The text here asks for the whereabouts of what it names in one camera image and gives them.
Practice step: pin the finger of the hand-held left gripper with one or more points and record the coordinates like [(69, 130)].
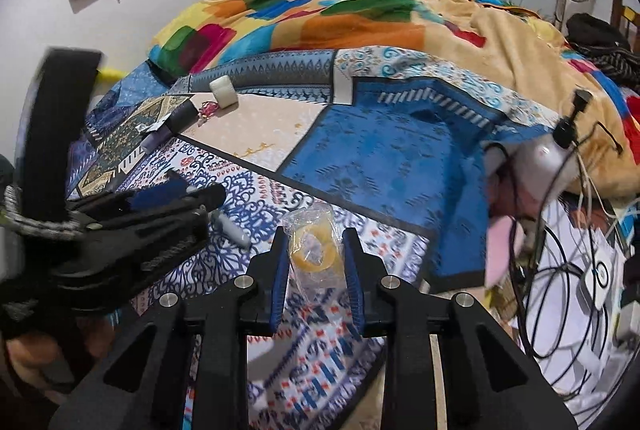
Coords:
[(155, 196), (202, 199)]

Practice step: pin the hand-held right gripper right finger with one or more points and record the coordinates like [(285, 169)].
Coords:
[(352, 275)]

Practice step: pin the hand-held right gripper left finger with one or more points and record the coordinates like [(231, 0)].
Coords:
[(278, 270)]

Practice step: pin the clear plastic wrapper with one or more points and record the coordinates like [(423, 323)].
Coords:
[(312, 255)]

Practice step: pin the person's left hand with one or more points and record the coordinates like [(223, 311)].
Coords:
[(30, 360)]

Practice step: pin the small white tube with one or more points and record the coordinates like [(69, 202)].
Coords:
[(231, 230)]

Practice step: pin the black cylindrical gadget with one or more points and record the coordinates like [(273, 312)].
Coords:
[(182, 116)]

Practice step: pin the pink trinket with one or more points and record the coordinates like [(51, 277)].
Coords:
[(207, 111)]

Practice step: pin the white tape roll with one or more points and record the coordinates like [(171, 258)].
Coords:
[(223, 91)]

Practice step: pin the patchwork blue bedsheet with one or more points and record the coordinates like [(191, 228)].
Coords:
[(350, 145)]

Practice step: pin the pink cloth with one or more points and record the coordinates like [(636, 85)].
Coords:
[(502, 250)]

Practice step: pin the white paper sheets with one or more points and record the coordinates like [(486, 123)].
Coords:
[(560, 260)]

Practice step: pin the white pump bottle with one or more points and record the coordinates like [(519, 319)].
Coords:
[(547, 155)]

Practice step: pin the colourful patch blanket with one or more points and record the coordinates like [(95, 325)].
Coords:
[(350, 18)]

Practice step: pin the white charger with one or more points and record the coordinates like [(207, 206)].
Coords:
[(602, 275)]

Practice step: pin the black striped bag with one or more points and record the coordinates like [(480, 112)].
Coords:
[(600, 38)]

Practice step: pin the wooden headboard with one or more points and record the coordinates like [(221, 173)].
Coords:
[(627, 15)]

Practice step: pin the yellow foam bed rail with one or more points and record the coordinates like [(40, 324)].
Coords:
[(110, 73)]

